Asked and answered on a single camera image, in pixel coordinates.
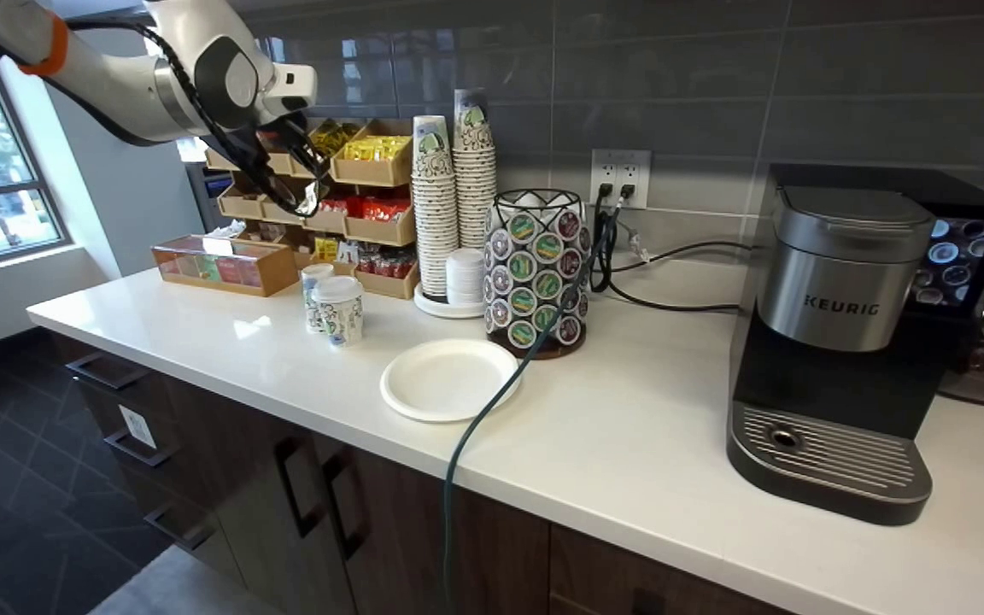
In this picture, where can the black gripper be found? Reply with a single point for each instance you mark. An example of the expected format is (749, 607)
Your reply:
(258, 126)

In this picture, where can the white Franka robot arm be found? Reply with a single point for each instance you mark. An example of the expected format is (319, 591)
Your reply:
(116, 81)

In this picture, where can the pile of yellow sachets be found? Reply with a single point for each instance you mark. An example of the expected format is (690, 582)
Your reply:
(377, 149)
(335, 137)

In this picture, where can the pile of red sachets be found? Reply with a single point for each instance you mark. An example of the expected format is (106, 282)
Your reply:
(335, 207)
(379, 207)
(383, 269)

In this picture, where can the white round plate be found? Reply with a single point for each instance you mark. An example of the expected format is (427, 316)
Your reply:
(445, 379)

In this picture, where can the narrow wooden tiered rack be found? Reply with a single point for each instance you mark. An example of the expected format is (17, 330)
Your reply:
(377, 172)
(285, 208)

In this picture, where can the wide wooden tiered rack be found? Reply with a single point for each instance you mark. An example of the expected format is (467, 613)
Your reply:
(237, 207)

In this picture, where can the yellow and white packets pile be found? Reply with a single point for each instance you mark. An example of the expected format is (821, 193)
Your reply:
(327, 247)

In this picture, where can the wooden tea box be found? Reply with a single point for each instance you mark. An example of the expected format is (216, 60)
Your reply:
(272, 275)

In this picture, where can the red Stash tea packets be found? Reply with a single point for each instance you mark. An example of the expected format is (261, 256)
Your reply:
(240, 269)

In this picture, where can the patterned paper cup without lid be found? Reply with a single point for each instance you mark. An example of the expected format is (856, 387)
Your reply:
(310, 297)

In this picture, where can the green Stash tea packets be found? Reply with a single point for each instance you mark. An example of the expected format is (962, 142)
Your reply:
(204, 263)

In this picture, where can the tall stack of paper cups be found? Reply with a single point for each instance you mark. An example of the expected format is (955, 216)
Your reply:
(475, 172)
(436, 207)

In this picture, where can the patterned paper cup with lid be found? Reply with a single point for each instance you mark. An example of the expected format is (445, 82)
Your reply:
(338, 312)

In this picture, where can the stack of white cup lids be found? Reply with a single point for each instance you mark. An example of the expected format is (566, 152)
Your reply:
(467, 279)

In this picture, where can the white round tray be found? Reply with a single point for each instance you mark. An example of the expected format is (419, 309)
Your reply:
(445, 309)

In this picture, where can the K-cup pod carousel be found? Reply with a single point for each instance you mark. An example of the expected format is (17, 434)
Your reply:
(532, 262)

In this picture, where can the white cabinet sticker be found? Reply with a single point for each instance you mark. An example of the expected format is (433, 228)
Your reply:
(139, 428)

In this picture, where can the dark wooden base cabinet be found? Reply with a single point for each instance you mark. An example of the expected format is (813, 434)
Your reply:
(231, 513)

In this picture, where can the black silver Keurig coffee maker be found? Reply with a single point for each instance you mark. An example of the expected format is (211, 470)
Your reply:
(836, 275)

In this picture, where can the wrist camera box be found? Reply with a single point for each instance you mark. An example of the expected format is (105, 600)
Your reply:
(295, 82)

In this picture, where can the white wall outlet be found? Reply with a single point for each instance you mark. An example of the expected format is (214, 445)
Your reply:
(619, 172)

